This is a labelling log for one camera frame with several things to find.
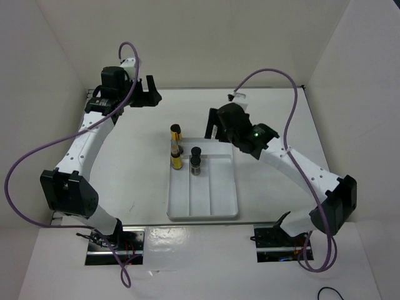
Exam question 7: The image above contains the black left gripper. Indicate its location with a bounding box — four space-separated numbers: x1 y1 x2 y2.
118 75 161 108

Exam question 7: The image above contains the gold capped glass spray bottle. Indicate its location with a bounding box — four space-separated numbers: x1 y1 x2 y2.
170 124 184 154

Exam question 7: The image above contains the small spice shaker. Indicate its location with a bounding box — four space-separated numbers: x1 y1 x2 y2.
191 146 201 158
190 156 201 176

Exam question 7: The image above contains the yellow label dark sauce bottle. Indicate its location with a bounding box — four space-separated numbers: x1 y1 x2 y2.
171 144 183 170

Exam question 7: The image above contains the brown spice jar black cap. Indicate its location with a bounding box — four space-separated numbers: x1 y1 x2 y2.
211 125 218 139

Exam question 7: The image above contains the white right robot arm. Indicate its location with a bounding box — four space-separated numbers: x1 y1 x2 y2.
204 102 357 246

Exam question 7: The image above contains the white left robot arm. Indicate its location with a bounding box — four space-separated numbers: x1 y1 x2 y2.
40 59 162 250

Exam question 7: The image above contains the white plastic organizer tray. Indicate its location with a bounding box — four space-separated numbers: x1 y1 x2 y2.
166 137 239 221

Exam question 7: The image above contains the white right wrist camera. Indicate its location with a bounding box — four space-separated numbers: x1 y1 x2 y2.
227 92 248 111

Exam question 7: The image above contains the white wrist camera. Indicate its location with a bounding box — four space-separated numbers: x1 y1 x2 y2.
227 92 248 111
120 57 141 80

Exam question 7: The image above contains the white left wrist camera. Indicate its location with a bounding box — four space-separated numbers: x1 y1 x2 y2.
120 57 141 80

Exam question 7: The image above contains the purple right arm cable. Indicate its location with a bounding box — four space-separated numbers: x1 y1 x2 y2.
232 68 338 272

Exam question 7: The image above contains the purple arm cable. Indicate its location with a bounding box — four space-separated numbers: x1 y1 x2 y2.
232 68 338 272
3 42 143 288

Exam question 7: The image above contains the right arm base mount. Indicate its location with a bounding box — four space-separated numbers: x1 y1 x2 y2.
250 224 314 263

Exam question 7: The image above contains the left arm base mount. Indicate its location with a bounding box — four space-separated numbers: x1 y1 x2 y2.
76 227 145 266

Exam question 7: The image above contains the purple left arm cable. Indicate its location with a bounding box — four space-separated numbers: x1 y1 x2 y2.
3 42 143 288

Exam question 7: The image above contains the black cable loop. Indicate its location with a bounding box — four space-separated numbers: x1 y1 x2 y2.
317 286 344 300

